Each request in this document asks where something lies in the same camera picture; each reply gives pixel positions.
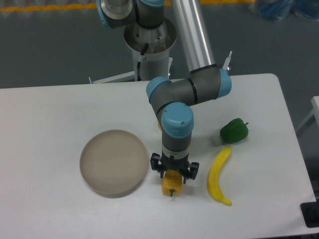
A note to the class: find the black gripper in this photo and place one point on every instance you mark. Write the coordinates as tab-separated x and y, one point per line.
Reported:
164	163

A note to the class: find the yellow bell pepper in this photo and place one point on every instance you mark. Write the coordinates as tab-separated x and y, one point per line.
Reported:
171	183

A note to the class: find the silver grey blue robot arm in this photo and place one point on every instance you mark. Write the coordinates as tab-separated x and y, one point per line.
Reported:
172	101

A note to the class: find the green bell pepper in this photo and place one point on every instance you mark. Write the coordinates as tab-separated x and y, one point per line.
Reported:
235	131

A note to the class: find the yellow banana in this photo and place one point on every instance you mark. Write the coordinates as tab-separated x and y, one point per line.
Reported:
213	187

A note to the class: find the beige round plate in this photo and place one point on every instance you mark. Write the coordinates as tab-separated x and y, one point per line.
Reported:
114	163

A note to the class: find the black device at table edge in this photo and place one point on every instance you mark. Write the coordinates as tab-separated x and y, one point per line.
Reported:
310	212

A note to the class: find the white furniture at right edge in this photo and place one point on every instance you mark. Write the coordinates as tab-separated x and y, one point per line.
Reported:
310	118

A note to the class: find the blue plastic bags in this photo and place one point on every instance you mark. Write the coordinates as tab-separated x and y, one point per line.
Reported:
279	9

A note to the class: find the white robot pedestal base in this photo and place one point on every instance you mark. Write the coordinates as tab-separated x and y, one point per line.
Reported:
150	52

